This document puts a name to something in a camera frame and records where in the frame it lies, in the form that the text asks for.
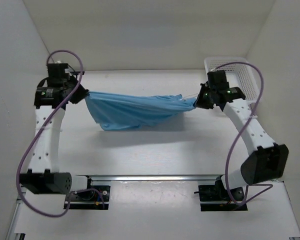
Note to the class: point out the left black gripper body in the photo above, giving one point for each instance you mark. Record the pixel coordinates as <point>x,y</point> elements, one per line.
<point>70,84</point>

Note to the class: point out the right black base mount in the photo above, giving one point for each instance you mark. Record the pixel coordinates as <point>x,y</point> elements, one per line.
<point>212,200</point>

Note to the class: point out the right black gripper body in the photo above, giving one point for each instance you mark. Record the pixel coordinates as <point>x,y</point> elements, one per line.
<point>212,91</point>

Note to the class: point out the light blue shorts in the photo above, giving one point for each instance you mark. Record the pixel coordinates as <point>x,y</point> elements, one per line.
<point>119,112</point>

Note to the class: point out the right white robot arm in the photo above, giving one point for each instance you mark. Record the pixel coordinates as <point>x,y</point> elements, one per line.
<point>266,159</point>

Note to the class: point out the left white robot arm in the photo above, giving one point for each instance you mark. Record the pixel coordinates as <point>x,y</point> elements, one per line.
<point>43,174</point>

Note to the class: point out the white plastic basket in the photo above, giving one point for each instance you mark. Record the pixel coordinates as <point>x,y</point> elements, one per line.
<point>238,75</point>

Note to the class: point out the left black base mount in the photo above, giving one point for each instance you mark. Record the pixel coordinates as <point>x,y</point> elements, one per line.
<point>90,200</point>

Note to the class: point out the aluminium frame rail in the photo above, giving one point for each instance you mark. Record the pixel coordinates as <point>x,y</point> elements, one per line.
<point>189,146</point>

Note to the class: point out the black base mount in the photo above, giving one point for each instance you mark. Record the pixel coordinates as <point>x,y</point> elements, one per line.
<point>212,200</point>
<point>90,200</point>

